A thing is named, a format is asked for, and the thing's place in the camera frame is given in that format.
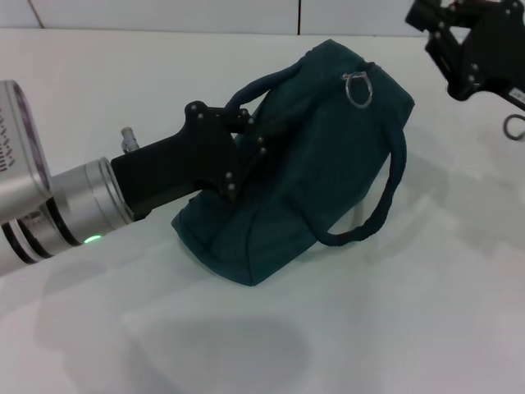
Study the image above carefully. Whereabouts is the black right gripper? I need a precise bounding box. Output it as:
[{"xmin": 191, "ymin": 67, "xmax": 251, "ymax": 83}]
[{"xmin": 404, "ymin": 0, "xmax": 525, "ymax": 111}]

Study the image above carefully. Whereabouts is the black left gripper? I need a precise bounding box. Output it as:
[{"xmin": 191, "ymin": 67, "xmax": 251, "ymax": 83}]
[{"xmin": 110, "ymin": 99, "xmax": 289, "ymax": 222}]

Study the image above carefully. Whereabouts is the teal fabric lunch bag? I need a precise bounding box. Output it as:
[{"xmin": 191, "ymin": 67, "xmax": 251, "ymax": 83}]
[{"xmin": 170, "ymin": 39, "xmax": 418, "ymax": 288}]

